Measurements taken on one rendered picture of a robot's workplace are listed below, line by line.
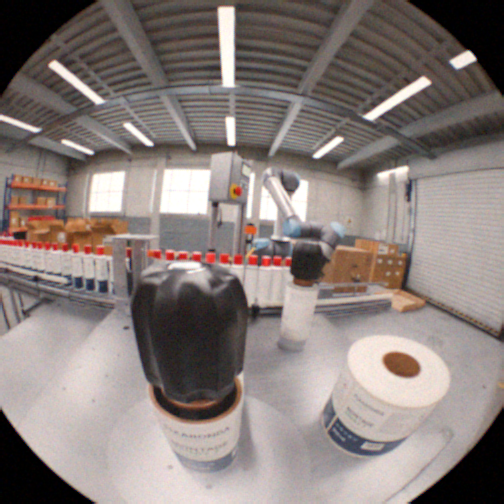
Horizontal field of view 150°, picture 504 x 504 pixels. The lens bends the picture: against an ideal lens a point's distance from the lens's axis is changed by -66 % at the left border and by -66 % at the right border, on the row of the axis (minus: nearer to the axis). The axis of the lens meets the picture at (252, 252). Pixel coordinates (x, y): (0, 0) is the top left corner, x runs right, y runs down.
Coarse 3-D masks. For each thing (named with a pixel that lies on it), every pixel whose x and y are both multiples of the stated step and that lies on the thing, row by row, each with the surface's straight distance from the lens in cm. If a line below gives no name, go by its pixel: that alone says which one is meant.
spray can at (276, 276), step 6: (276, 258) 77; (276, 264) 77; (276, 270) 77; (282, 270) 79; (276, 276) 78; (270, 282) 79; (276, 282) 78; (270, 288) 79; (276, 288) 79; (270, 294) 80; (276, 294) 80; (270, 300) 81; (276, 300) 81; (270, 306) 82
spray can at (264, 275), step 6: (264, 258) 74; (270, 258) 75; (264, 264) 75; (264, 270) 74; (270, 270) 75; (258, 276) 76; (264, 276) 75; (270, 276) 76; (258, 282) 77; (264, 282) 75; (258, 288) 77; (264, 288) 76; (258, 294) 78; (264, 294) 77; (258, 300) 78; (264, 300) 78
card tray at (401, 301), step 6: (378, 294) 140; (396, 294) 158; (402, 294) 157; (408, 294) 154; (396, 300) 142; (402, 300) 146; (408, 300) 150; (414, 300) 152; (420, 300) 149; (396, 306) 130; (402, 306) 133; (408, 306) 127; (414, 306) 135; (420, 306) 143
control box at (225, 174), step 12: (216, 156) 80; (228, 156) 76; (216, 168) 78; (228, 168) 75; (240, 168) 80; (216, 180) 76; (228, 180) 73; (216, 192) 75; (228, 192) 73; (228, 204) 89; (240, 204) 84
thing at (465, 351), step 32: (384, 288) 170; (32, 320) 93; (64, 320) 87; (96, 320) 82; (352, 320) 95; (384, 320) 105; (416, 320) 117; (448, 320) 136; (0, 352) 81; (32, 352) 74; (64, 352) 69; (448, 352) 96; (480, 352) 111; (0, 384) 69; (32, 384) 63; (480, 384) 87; (448, 416) 65; (480, 416) 74; (448, 448) 59; (416, 480) 50
